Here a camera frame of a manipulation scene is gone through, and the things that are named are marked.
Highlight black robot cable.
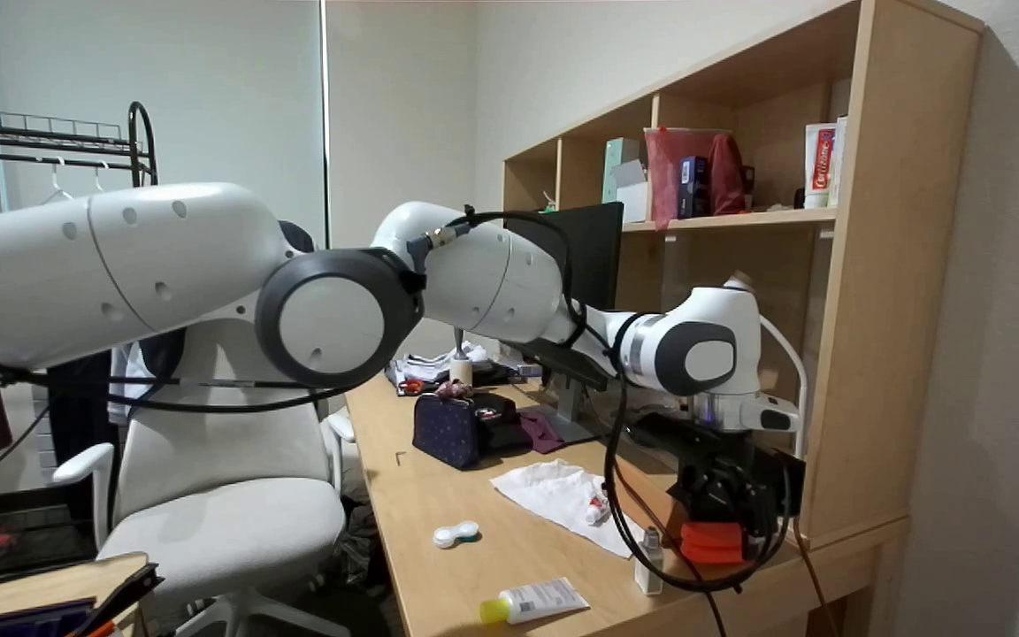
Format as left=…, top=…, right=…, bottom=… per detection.
left=419, top=206, right=796, bottom=596

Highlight small white bottle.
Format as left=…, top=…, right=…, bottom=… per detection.
left=629, top=524, right=668, bottom=597

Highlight black screen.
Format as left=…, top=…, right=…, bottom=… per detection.
left=0, top=474, right=100, bottom=596

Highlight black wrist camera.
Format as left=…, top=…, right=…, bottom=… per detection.
left=625, top=408, right=773, bottom=455

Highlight black desk cable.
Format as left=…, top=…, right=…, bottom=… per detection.
left=603, top=446, right=731, bottom=637

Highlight white office chair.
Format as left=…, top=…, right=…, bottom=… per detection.
left=51, top=315, right=353, bottom=637

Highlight black shiny pouch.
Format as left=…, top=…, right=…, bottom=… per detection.
left=471, top=393, right=535, bottom=459

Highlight magenta flat item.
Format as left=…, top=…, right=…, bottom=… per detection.
left=517, top=403, right=565, bottom=455

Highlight white tube with yellow cap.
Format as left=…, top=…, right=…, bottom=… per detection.
left=478, top=574, right=596, bottom=630

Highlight crumpled cloth pile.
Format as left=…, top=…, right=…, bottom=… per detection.
left=382, top=347, right=502, bottom=400

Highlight black computer monitor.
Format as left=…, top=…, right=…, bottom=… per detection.
left=500, top=202, right=625, bottom=446

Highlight wooden board with pens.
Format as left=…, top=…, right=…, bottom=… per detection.
left=0, top=553, right=167, bottom=637

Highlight wooden shelf unit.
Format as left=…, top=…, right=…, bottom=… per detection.
left=500, top=0, right=992, bottom=545

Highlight dark purple box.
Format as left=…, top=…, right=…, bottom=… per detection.
left=412, top=388, right=489, bottom=471

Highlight white contact lens case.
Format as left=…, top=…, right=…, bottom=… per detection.
left=432, top=517, right=484, bottom=553

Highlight white desk lamp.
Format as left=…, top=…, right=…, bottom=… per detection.
left=717, top=272, right=813, bottom=455

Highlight dark hanging jacket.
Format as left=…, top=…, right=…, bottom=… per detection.
left=41, top=338, right=196, bottom=463

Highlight red bag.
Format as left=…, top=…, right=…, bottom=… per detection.
left=642, top=124, right=756, bottom=225

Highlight black metal clothes rack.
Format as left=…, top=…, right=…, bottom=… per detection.
left=0, top=100, right=164, bottom=190

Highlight small pump bottle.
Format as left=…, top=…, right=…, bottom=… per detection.
left=445, top=333, right=478, bottom=393

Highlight green and white boxes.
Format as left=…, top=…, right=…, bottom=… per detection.
left=598, top=133, right=655, bottom=225

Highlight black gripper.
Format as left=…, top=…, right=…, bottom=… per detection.
left=666, top=435, right=807, bottom=565

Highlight orange plastic case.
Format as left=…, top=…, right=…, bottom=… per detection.
left=677, top=517, right=751, bottom=574

